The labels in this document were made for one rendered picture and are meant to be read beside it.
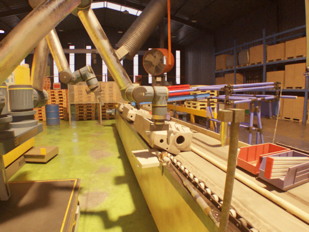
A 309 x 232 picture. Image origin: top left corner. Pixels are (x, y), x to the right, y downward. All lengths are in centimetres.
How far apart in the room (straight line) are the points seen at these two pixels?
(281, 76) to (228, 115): 1091
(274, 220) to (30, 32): 140
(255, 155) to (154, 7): 891
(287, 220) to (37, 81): 208
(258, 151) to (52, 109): 748
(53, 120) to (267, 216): 776
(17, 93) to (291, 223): 191
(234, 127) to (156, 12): 921
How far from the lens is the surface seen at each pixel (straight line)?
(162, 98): 117
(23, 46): 103
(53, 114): 798
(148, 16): 938
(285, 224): 92
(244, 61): 1346
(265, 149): 153
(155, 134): 137
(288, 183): 116
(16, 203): 190
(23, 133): 147
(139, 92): 110
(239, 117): 53
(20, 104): 168
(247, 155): 140
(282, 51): 1158
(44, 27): 104
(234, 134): 54
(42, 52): 194
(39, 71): 193
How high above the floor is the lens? 127
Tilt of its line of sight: 7 degrees down
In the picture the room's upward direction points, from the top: straight up
